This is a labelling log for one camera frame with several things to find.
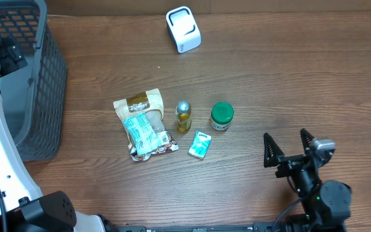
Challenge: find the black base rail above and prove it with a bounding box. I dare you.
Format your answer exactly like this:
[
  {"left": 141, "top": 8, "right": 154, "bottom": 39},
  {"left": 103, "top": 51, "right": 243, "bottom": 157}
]
[{"left": 115, "top": 222, "right": 294, "bottom": 232}]

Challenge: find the small Kleenex tissue pack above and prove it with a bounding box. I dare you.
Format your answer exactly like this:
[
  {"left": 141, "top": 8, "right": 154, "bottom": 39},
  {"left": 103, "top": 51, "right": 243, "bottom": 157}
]
[{"left": 188, "top": 131, "right": 212, "bottom": 160}]

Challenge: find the white barcode scanner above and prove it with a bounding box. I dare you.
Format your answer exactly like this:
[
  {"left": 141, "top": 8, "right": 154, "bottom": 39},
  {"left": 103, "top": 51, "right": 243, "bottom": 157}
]
[{"left": 166, "top": 6, "right": 202, "bottom": 53}]

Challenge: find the white red snack packet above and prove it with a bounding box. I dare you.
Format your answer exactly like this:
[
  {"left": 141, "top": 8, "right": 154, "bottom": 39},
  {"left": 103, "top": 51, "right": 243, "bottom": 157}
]
[{"left": 130, "top": 130, "right": 179, "bottom": 161}]

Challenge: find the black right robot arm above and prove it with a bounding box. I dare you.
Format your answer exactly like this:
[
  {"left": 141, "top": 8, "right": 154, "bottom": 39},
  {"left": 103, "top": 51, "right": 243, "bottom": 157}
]
[{"left": 263, "top": 128, "right": 352, "bottom": 231}]

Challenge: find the clear brown snack bag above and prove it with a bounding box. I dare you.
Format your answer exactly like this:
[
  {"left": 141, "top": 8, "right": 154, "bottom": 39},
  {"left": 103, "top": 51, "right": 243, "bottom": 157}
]
[{"left": 113, "top": 88, "right": 166, "bottom": 152}]

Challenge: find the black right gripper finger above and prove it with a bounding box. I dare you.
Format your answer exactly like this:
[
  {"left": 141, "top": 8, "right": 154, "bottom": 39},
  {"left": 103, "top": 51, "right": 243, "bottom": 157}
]
[
  {"left": 300, "top": 128, "right": 314, "bottom": 151},
  {"left": 263, "top": 133, "right": 285, "bottom": 168}
]

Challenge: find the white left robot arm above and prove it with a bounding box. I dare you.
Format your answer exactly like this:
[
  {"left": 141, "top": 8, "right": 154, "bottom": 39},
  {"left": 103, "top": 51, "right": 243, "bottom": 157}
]
[{"left": 0, "top": 64, "right": 105, "bottom": 231}]

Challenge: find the green lid white jar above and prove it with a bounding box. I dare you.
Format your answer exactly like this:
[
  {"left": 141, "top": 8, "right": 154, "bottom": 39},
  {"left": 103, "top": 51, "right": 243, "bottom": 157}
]
[{"left": 209, "top": 102, "right": 234, "bottom": 131}]

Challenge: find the teal large tissue pack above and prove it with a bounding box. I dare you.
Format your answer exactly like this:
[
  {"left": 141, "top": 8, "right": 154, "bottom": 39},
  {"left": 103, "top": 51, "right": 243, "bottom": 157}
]
[{"left": 122, "top": 113, "right": 160, "bottom": 155}]

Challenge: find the yellow oil bottle silver cap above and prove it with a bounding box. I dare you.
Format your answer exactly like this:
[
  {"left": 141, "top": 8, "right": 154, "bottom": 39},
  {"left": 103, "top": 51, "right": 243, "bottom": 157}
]
[{"left": 175, "top": 100, "right": 191, "bottom": 133}]

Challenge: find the grey plastic mesh basket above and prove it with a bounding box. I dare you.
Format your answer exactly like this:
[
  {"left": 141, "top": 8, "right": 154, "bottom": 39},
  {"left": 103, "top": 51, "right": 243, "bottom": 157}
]
[{"left": 0, "top": 0, "right": 67, "bottom": 162}]

